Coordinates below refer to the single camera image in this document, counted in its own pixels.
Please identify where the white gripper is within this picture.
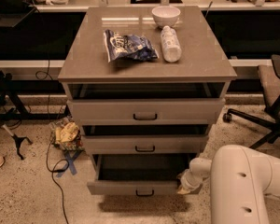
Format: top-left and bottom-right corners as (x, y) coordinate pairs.
(176, 169), (209, 195)

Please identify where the grey bottom drawer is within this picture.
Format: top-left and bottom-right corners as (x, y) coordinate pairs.
(88, 153), (196, 197)

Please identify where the grey drawer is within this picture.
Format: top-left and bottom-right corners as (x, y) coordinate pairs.
(88, 153), (196, 197)
(82, 134), (208, 154)
(67, 98), (225, 125)

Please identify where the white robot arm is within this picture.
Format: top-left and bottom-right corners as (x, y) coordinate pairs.
(177, 145), (280, 224)

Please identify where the grey middle drawer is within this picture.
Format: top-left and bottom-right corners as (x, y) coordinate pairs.
(82, 134), (208, 154)

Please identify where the grey top drawer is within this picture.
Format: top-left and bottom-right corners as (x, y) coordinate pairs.
(67, 98), (225, 125)

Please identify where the grey drawer cabinet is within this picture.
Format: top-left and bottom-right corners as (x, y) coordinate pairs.
(57, 5), (238, 161)

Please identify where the blue tape cross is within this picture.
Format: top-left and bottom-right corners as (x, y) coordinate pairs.
(56, 150), (82, 177)

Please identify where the white plastic bottle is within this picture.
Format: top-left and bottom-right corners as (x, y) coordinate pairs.
(161, 26), (182, 63)

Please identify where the black office chair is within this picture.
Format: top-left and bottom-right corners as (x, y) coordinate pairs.
(223, 54), (280, 149)

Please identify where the blue chip bag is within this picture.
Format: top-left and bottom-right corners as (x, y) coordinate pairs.
(104, 29), (159, 62)

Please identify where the white bowl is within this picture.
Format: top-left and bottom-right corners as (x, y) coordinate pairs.
(152, 6), (181, 27)

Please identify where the black tripod stand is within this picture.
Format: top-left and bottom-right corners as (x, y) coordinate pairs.
(2, 124), (33, 160)

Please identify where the black floor cable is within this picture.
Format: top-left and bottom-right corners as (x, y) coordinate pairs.
(35, 59), (70, 224)

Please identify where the black table frame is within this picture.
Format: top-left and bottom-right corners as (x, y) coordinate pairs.
(0, 70), (70, 121)

